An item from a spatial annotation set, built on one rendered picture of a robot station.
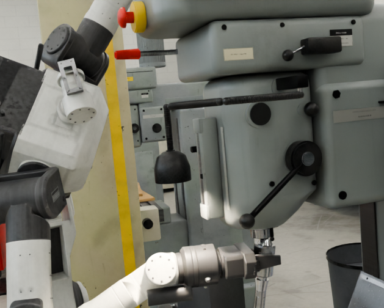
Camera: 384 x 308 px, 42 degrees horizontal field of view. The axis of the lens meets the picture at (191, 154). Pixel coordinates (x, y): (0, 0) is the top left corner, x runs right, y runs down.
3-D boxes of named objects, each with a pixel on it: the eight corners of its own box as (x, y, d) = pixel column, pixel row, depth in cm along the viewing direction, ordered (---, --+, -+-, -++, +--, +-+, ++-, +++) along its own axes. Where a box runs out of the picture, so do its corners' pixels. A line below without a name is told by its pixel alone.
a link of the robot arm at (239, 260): (256, 246, 104) (199, 253, 103) (259, 291, 105) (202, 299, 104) (240, 232, 117) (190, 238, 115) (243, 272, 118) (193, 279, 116)
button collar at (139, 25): (137, 30, 97) (134, -2, 96) (131, 35, 102) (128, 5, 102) (148, 29, 97) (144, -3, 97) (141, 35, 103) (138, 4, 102)
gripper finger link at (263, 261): (280, 266, 110) (253, 269, 109) (279, 252, 110) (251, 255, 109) (282, 268, 108) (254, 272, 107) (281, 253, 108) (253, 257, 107)
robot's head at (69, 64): (66, 113, 114) (60, 95, 107) (57, 82, 117) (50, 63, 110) (93, 106, 115) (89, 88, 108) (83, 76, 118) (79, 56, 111)
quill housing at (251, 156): (242, 239, 98) (228, 74, 95) (206, 220, 118) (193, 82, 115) (326, 224, 104) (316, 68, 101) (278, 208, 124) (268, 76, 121)
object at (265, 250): (249, 242, 112) (247, 267, 112) (265, 247, 108) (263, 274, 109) (264, 239, 115) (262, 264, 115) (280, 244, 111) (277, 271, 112)
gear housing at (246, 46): (215, 74, 92) (210, 19, 91) (177, 84, 115) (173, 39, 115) (369, 63, 103) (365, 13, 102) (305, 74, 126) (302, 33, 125)
